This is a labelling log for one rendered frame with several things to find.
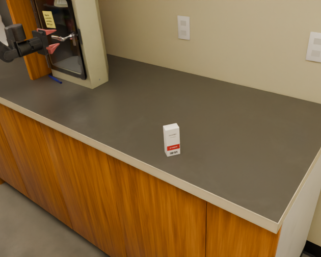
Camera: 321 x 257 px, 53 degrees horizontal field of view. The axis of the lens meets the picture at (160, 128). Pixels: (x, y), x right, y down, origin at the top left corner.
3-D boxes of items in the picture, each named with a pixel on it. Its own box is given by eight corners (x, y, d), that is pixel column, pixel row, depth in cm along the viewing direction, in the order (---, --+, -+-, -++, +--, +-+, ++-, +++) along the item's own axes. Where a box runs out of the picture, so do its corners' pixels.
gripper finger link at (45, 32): (59, 25, 142) (41, 31, 136) (62, 42, 146) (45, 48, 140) (50, 24, 145) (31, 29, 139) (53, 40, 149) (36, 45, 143)
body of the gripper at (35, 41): (43, 31, 137) (28, 36, 132) (49, 54, 142) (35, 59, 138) (34, 29, 140) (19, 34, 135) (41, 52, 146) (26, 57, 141)
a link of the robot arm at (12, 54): (-2, 57, 134) (5, 61, 128) (-12, 29, 128) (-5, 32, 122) (25, 49, 140) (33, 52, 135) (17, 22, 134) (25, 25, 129)
